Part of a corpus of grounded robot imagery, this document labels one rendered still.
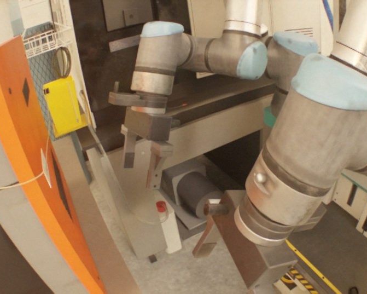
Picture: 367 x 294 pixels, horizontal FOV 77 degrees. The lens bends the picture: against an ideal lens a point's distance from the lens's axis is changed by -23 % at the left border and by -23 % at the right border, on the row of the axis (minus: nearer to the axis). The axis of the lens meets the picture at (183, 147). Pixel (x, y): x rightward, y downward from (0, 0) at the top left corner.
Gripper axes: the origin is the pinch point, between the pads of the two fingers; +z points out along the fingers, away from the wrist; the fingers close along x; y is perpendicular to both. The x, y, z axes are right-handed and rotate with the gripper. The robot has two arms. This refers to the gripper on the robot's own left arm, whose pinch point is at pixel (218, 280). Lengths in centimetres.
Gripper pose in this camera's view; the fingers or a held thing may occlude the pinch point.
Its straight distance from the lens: 44.0
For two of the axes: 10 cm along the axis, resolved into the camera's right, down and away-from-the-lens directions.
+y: -9.1, -0.9, -4.1
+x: 2.9, 5.7, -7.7
